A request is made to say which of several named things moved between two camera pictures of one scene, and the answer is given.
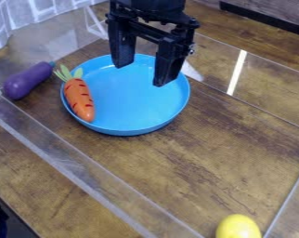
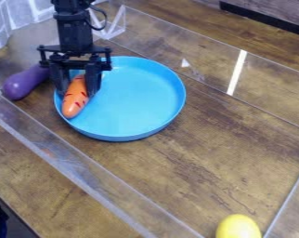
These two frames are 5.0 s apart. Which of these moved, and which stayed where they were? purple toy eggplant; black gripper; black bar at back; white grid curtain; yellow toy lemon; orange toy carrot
Moved: black gripper; orange toy carrot
Stayed: yellow toy lemon; white grid curtain; black bar at back; purple toy eggplant
